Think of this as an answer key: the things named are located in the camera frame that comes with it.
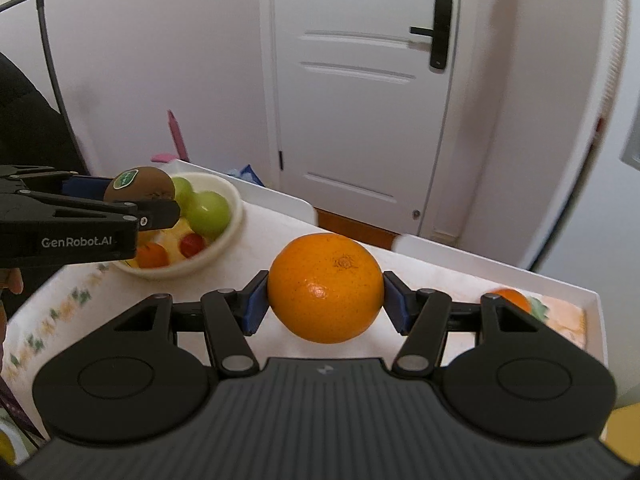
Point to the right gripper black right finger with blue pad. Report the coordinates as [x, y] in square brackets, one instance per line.
[421, 316]

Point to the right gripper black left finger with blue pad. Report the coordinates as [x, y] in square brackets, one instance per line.
[230, 316]

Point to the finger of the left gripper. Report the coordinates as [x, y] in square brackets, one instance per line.
[45, 179]
[151, 214]

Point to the brown kiwi with sticker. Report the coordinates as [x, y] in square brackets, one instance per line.
[140, 183]

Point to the small tangerine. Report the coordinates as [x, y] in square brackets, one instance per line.
[152, 256]

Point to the green apple front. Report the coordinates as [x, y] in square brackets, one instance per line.
[184, 194]

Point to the green apple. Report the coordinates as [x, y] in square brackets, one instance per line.
[208, 214]
[184, 194]

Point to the red cherry tomato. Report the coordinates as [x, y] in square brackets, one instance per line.
[191, 245]

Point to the large orange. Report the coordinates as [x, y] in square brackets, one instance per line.
[514, 297]
[325, 288]

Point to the large yellow-brown apple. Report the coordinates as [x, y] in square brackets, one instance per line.
[146, 237]

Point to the pink plastic object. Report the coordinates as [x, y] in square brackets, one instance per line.
[180, 152]

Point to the cream bowl with bear print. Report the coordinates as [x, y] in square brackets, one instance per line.
[179, 266]

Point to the floral tablecloth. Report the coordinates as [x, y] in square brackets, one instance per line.
[79, 299]

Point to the blue plastic bag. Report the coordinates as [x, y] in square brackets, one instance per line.
[247, 174]

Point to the black metal stand pole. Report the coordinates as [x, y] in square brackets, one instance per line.
[53, 76]

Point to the white panel door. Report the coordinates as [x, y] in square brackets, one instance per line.
[357, 110]

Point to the yellow chair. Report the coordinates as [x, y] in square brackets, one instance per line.
[622, 433]

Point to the white wardrobe door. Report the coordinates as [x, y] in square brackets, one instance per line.
[595, 244]

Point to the grey recessed wardrobe handle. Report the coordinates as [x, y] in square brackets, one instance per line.
[631, 152]

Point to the black door handle lock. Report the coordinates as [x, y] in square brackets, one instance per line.
[439, 33]

